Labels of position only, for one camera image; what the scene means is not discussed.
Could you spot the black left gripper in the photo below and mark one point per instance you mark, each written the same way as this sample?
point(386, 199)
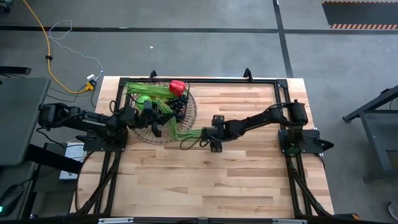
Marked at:
point(136, 119)

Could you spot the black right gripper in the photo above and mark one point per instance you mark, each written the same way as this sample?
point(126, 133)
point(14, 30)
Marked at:
point(222, 132)

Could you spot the green long beans bundle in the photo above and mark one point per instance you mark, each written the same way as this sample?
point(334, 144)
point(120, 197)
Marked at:
point(191, 134)

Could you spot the dark grape bunch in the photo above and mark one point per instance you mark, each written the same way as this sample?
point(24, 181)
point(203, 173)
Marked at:
point(179, 104)

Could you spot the green apple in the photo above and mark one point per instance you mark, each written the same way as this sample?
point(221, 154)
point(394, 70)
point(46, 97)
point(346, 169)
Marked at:
point(143, 101)

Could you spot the green romaine lettuce leaf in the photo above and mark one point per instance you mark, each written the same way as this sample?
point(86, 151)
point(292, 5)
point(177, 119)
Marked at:
point(146, 89)

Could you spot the red bell pepper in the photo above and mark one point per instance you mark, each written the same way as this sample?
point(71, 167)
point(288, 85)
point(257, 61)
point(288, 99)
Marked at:
point(177, 87)

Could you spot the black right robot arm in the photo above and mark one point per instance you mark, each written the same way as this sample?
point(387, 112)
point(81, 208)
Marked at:
point(258, 119)

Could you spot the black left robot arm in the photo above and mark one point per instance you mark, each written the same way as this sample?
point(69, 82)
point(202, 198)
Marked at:
point(93, 121)

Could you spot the yellow power adapter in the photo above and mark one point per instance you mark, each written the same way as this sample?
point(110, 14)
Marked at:
point(90, 86)

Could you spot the white charger plug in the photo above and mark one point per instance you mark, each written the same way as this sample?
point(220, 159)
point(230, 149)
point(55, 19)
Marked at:
point(91, 76)

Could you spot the white box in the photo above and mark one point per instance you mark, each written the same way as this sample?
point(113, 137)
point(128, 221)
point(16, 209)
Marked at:
point(74, 154)

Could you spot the black slanted bar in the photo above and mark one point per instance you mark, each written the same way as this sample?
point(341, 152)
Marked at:
point(53, 160)

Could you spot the grey desk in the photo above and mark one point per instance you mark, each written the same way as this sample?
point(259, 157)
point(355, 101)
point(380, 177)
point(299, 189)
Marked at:
point(21, 124)

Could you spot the black flat panel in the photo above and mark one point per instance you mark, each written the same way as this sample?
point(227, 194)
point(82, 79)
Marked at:
point(15, 70)

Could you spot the black and orange tool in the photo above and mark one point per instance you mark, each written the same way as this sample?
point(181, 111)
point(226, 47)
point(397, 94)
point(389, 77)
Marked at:
point(348, 216)

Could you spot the grey metal table stand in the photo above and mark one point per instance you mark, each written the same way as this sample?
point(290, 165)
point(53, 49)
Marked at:
point(377, 140)

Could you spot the black computer mouse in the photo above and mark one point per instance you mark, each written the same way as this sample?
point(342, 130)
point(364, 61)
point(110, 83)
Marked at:
point(9, 199)

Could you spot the hazard striped black mat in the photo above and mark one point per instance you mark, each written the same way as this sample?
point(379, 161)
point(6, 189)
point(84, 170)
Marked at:
point(360, 14)

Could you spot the person's shoe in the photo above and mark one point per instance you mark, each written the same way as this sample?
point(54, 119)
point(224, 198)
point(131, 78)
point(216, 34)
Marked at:
point(393, 210)

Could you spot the black chair caster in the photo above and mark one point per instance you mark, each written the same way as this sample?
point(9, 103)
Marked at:
point(6, 7)

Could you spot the black aluminium table frame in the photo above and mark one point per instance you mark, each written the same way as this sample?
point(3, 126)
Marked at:
point(258, 81)

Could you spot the silver metal bracket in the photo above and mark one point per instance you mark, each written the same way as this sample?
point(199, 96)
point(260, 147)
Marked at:
point(289, 221)
point(115, 221)

